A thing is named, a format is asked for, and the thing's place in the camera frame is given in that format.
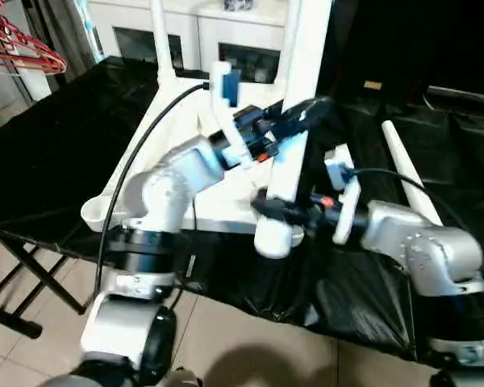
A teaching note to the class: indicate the small white box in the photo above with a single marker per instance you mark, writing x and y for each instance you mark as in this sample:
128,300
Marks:
36,84

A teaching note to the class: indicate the white cabinet with glass doors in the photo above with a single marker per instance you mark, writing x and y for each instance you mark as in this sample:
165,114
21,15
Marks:
209,28

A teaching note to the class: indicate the black plastic mat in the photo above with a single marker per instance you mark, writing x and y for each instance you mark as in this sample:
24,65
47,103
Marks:
44,161

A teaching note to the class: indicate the black folding table frame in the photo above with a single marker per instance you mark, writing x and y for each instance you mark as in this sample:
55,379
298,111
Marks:
44,278

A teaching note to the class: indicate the large black box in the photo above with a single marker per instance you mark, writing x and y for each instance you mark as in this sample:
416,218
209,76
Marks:
367,40

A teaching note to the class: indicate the grey curtain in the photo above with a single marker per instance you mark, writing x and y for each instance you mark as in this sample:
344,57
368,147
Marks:
64,32

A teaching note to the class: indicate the black tangled bundle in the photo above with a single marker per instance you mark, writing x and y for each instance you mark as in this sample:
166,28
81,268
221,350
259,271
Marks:
240,4

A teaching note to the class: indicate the white plastic table top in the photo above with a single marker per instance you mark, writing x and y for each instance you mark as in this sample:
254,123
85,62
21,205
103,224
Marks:
185,113

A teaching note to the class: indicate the black flat monitor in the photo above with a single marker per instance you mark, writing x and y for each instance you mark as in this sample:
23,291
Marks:
468,96

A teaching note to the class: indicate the white plastic table leg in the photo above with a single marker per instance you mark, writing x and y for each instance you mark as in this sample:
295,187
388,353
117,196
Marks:
288,40
411,177
161,40
306,52

